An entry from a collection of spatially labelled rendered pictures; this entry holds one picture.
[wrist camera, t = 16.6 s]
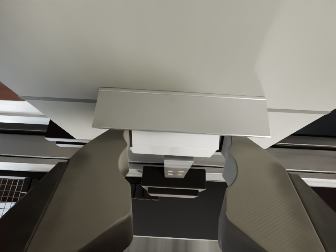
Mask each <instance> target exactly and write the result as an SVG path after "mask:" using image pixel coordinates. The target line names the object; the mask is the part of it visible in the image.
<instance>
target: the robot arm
mask: <svg viewBox="0 0 336 252"><path fill-rule="evenodd" d="M130 148H133V136H132V130H115V129H109V130H108V131H106V132H104V133H103V134H101V135H99V136H98V137H96V138H95V139H93V140H92V141H90V142H89V143H87V144H86V145H85V146H83V147H82V148H81V149H80V150H79V151H78V152H76V153H75V154H74V155H73V156H72V157H71V158H70V159H69V160H68V161H67V162H59V163H58V164H57V165H56V166H55V167H54V168H53V169H52V170H50V171H49V172H48V173H47V174H46V175H45V176H44V177H43V178H42V179H41V180H40V181H39V182H38V183H37V184H36V185H35V186H34V187H33V188H32V189H31V190H29V191H28V192H27V193H26V194H25V195H24V196H23V197H22V198H21V199H20V200H19V201H18V202H17V203H16V204H15V205H14V206H13V207H12V208H11V209H9V210H8V211H7V212H6V213H5V214H4V215H3V216H2V217H1V218H0V252H123V251H124V250H126V249H127V248H128V247H129V246H130V245H131V243H132V241H133V238H134V230H133V208H132V193H131V185H130V183H129V182H128V181H127V180H126V179H125V177H126V176H127V174H128V173H129V171H130V168H129V153H128V151H129V150H130ZM219 152H221V154H222V155H223V156H224V158H225V164H224V168H223V173H222V177H223V179H224V180H225V181H226V183H227V185H228V188H227V189H226V192H225V196H224V200H223V204H222V208H221V213H220V217H219V225H218V244H219V247H220V249H221V250H222V252H336V213H335V212H334V211H333V210H332V209H331V208H330V207H329V206H328V205H327V204H326V203H325V202H324V201H323V199H322V198H321V197H320V196H319V195H318V194H317V193H316V192H315V191H314V190H313V189H312V188H311V187H310V186H309V185H308V184H307V183H306V182H305V181H304V180H303V179H302V178H301V177H300V176H299V175H297V174H291V173H289V172H288V171H287V170H286V169H285V168H284V167H283V166H282V165H281V164H280V163H279V162H278V161H277V160H276V159H275V158H274V157H273V156H272V155H271V154H270V153H268V152H267V151H266V150H265V149H263V148H262V147H260V146H259V145H258V144H256V143H255V142H253V141H252V140H250V139H249V138H248V137H238V136H219Z"/></svg>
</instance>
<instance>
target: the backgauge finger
mask: <svg viewBox="0 0 336 252"><path fill-rule="evenodd" d="M193 163H194V156H176V155H164V167H156V166H144V167H143V172H142V182H141V186H142V187H143V188H144V189H146V190H147V191H148V194H149V195H150V196H152V197H171V198H189V199H193V198H196V197H198V196H199V193H200V192H202V191H204V190H206V189H207V181H206V170H205V169H193V168H191V166H192V164H193Z"/></svg>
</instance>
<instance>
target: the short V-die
mask: <svg viewBox="0 0 336 252"><path fill-rule="evenodd" d="M45 139H47V140H49V141H56V145H57V146H59V147H70V148H82V147H84V146H85V145H86V144H87V143H89V142H90V141H92V140H88V139H76V138H74V137H73V136H72V135H70V134H69V133H68V132H66V131H65V130H64V129H62V128H61V127H60V126H59V125H57V124H56V123H55V122H53V121H52V120H51V119H50V121H49V125H48V128H47V132H46V135H45ZM213 155H222V153H221V152H219V149H218V150H217V151H216V152H215V153H214V154H213Z"/></svg>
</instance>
